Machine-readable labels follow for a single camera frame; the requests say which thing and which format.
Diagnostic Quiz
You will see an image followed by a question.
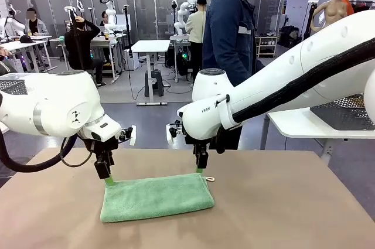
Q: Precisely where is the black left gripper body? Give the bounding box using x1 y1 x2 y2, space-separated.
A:
78 131 120 164

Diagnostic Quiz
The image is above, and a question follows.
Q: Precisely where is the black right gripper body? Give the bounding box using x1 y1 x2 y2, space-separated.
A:
184 136 210 156

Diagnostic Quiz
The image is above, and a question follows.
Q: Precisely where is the green towel with white loop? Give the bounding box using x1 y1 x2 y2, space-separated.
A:
100 172 216 223

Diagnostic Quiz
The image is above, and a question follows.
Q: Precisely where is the grey perforated plastic basket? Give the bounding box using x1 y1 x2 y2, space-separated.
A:
309 94 375 131
0 80 29 95

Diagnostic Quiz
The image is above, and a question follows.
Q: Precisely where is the dark grey plastic stool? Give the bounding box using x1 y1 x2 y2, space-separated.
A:
144 69 165 97

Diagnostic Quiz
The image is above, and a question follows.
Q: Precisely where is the computer case with glowing fan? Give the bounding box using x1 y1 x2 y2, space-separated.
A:
175 52 190 76

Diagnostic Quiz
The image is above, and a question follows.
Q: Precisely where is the seated person in black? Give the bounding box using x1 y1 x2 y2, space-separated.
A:
64 16 105 87

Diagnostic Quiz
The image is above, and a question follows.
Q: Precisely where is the person in denim jacket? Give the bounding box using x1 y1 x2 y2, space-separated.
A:
202 0 285 150

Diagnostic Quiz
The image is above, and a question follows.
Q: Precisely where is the white standing desk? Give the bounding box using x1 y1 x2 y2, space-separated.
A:
131 39 171 106

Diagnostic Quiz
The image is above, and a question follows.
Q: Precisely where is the standing person in cream sweater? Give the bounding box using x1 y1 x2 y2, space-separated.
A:
185 0 209 83

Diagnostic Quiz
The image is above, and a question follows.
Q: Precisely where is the wooden shoe shelf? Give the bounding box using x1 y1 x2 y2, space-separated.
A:
256 36 278 59

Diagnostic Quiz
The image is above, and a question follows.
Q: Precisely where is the black tripod pole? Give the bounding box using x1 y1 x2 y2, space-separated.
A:
122 4 134 58

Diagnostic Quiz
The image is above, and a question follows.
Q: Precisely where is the person in dark striped top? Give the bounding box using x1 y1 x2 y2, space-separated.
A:
0 46 18 76

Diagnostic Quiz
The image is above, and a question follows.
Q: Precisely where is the long white work table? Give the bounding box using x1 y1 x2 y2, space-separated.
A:
0 35 53 73

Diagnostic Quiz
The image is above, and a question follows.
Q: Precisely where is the seated person in grey jacket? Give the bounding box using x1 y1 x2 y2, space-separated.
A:
25 8 49 37

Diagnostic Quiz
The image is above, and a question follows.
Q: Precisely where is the black bag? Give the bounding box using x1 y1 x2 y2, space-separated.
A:
278 25 302 49

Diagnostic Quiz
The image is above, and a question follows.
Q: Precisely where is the black tripod light stand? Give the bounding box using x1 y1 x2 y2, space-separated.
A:
301 0 319 39

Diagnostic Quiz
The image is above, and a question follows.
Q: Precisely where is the beige mannequin with black trousers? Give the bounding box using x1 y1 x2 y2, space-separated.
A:
312 0 346 35

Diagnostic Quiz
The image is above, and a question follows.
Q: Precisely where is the mannequin in orange shirt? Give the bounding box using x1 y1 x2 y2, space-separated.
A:
342 0 356 15

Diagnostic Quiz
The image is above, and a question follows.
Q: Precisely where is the thin black camera cable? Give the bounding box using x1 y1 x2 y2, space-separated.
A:
60 136 97 168

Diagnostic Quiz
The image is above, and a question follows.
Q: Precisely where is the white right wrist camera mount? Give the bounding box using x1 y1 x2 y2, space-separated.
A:
166 119 185 144

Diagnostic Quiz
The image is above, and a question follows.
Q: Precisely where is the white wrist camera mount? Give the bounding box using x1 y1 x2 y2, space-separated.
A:
118 125 137 146
166 119 185 144

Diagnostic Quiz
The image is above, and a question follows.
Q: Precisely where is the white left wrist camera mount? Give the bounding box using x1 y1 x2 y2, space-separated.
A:
118 125 137 146

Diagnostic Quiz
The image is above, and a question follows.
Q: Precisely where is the thick black left arm hose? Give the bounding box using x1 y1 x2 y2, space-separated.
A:
0 128 79 173

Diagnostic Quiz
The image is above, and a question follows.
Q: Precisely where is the black right arm cable sleeve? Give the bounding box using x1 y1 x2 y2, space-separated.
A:
209 37 375 155

